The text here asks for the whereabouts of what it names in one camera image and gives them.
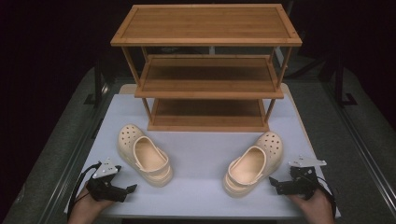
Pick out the cream clog shoe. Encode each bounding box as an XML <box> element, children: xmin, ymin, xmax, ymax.
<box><xmin>222</xmin><ymin>131</ymin><xmax>284</xmax><ymax>199</ymax></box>
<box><xmin>117</xmin><ymin>123</ymin><xmax>174</xmax><ymax>189</ymax></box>

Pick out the three-tier wooden shoe rack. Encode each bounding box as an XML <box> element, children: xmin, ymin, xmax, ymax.
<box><xmin>110</xmin><ymin>3</ymin><xmax>304</xmax><ymax>133</ymax></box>

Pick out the white table cover sheet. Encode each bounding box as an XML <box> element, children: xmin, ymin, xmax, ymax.
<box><xmin>64</xmin><ymin>92</ymin><xmax>342</xmax><ymax>219</ymax></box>

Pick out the person's right hand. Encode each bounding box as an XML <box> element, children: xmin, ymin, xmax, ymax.
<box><xmin>286</xmin><ymin>188</ymin><xmax>336</xmax><ymax>224</ymax></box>

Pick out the person's left hand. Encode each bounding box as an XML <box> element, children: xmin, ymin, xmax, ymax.
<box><xmin>66</xmin><ymin>186</ymin><xmax>115</xmax><ymax>224</ymax></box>

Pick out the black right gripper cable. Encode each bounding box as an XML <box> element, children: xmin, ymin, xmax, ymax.
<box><xmin>315</xmin><ymin>175</ymin><xmax>338</xmax><ymax>219</ymax></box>

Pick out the black metal stand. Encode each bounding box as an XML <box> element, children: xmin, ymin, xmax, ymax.
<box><xmin>333</xmin><ymin>57</ymin><xmax>360</xmax><ymax>108</ymax></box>
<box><xmin>83</xmin><ymin>58</ymin><xmax>110</xmax><ymax>107</ymax></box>

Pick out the metal floor rail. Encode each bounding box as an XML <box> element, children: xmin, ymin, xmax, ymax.
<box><xmin>321</xmin><ymin>81</ymin><xmax>396</xmax><ymax>216</ymax></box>
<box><xmin>36</xmin><ymin>81</ymin><xmax>120</xmax><ymax>224</ymax></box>

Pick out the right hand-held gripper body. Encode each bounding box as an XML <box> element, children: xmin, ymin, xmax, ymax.
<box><xmin>275</xmin><ymin>154</ymin><xmax>328</xmax><ymax>201</ymax></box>

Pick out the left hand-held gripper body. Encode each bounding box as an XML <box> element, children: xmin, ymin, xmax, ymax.
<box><xmin>85</xmin><ymin>157</ymin><xmax>129</xmax><ymax>203</ymax></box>

